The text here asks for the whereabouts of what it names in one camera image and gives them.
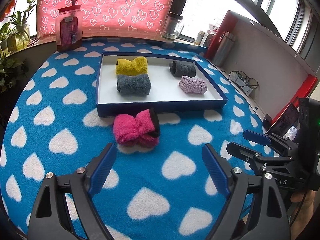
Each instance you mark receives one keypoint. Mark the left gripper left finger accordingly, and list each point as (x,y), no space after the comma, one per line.
(50,217)

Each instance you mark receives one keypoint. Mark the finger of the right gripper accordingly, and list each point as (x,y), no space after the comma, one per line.
(249,156)
(257,138)

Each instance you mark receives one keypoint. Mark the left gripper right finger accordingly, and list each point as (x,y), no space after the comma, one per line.
(267,217)

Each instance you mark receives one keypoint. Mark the lilac towel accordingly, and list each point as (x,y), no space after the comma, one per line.
(193,85)

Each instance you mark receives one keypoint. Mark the dark grey towel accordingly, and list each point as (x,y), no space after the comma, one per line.
(179,69)

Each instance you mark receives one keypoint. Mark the pink towel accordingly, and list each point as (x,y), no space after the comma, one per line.
(142,129)

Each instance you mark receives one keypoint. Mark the teal grey towel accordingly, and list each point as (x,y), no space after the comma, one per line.
(138,85)

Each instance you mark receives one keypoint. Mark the yellow towel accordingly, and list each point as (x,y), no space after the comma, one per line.
(134,67)

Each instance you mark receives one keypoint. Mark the bare right hand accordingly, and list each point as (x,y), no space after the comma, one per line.
(305,213)

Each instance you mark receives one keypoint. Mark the red board panel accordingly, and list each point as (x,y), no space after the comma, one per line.
(282,74)

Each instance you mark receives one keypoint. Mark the eyeglasses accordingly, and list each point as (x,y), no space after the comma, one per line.
(253,82)

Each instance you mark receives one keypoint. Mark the white green packet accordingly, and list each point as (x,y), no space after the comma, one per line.
(241,83)

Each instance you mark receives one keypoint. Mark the steel thermos flask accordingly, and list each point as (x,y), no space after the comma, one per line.
(227,41)

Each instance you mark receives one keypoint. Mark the small bottles on sill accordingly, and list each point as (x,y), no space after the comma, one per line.
(204,38)

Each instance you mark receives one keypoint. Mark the glass jar black lid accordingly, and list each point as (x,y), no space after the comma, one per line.
(173,26)

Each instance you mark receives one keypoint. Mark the blue white shallow box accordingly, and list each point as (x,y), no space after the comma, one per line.
(165,94)

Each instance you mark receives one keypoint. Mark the green potted plants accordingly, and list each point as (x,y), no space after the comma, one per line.
(14,33)

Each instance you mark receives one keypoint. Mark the pink lidded plastic jar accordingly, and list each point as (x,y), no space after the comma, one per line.
(68,28)

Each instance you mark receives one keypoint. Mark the red heart pattern cloth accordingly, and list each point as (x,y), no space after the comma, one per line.
(129,18)

